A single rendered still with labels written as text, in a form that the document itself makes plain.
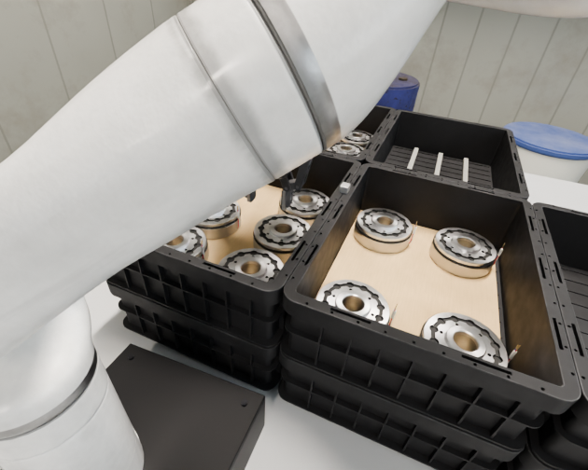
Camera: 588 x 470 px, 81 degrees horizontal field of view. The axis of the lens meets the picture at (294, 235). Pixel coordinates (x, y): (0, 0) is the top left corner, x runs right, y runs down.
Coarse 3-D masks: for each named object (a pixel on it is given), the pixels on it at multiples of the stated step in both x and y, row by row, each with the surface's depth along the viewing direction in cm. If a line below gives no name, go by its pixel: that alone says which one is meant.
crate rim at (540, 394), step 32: (352, 192) 58; (480, 192) 62; (544, 256) 47; (288, 288) 40; (544, 288) 42; (320, 320) 38; (352, 320) 37; (416, 352) 35; (448, 352) 34; (480, 384) 34; (512, 384) 32; (544, 384) 32; (576, 384) 32
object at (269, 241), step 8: (272, 216) 63; (280, 216) 63; (288, 216) 63; (296, 216) 64; (256, 224) 61; (264, 224) 62; (296, 224) 62; (304, 224) 62; (256, 232) 59; (264, 232) 59; (304, 232) 60; (264, 240) 58; (272, 240) 58; (280, 240) 58; (288, 240) 58; (296, 240) 58; (272, 248) 56; (280, 248) 56; (288, 248) 56
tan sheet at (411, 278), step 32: (352, 256) 60; (384, 256) 61; (416, 256) 62; (320, 288) 54; (384, 288) 55; (416, 288) 55; (448, 288) 56; (480, 288) 56; (416, 320) 50; (480, 320) 51
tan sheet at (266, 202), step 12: (264, 192) 76; (276, 192) 76; (240, 204) 72; (252, 204) 72; (264, 204) 72; (276, 204) 72; (252, 216) 68; (264, 216) 69; (240, 228) 65; (252, 228) 65; (216, 240) 62; (228, 240) 62; (240, 240) 62; (252, 240) 62; (216, 252) 59; (228, 252) 59
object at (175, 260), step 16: (336, 160) 69; (352, 160) 68; (352, 176) 63; (336, 192) 58; (320, 224) 50; (304, 240) 47; (144, 256) 45; (160, 256) 44; (176, 256) 43; (192, 256) 43; (192, 272) 43; (208, 272) 41; (224, 272) 41; (240, 272) 41; (288, 272) 42; (224, 288) 42; (240, 288) 41; (256, 288) 39; (272, 288) 40; (272, 304) 41
